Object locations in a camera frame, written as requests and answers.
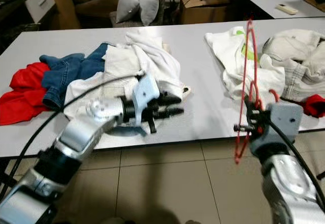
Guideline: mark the beige denim garment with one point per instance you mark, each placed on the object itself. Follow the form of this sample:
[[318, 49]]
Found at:
[[299, 56]]

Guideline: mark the blue denim jeans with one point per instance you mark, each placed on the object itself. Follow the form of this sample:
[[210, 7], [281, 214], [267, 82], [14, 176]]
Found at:
[[66, 76]]

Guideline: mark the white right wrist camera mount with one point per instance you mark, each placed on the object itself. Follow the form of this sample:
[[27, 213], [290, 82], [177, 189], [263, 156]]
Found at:
[[287, 120]]

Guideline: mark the white shirt with green print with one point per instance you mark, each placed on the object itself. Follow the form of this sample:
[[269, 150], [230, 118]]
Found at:
[[228, 56]]

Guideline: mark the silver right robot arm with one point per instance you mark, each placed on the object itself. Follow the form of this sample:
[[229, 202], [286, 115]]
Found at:
[[284, 183]]

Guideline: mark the white table with black legs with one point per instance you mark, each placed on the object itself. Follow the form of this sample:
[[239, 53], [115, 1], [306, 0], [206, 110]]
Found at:
[[208, 127]]

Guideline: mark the white crumpled garment pile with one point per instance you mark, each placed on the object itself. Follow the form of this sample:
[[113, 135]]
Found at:
[[132, 61]]

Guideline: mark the brown leather armchair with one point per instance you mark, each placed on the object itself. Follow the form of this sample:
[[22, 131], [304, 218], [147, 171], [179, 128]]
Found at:
[[91, 3]]

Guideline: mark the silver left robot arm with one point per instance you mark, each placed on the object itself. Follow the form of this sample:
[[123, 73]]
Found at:
[[81, 135]]

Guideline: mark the red plastic clothes hanger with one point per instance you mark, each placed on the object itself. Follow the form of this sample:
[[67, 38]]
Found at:
[[237, 155]]

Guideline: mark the large red garment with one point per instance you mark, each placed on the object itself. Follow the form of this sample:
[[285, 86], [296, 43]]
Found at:
[[25, 99]]

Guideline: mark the small red garment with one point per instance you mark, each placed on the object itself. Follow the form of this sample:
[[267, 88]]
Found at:
[[315, 106]]

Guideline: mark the white drawer cabinet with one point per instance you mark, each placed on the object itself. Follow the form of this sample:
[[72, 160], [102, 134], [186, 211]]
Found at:
[[39, 3]]

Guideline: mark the grey cushion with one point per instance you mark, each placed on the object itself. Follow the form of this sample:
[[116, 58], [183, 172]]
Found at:
[[128, 6], [150, 4]]

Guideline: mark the white remote control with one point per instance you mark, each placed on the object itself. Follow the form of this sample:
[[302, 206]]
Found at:
[[287, 9]]

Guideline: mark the open cardboard box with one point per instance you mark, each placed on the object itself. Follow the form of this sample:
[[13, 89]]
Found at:
[[203, 13]]

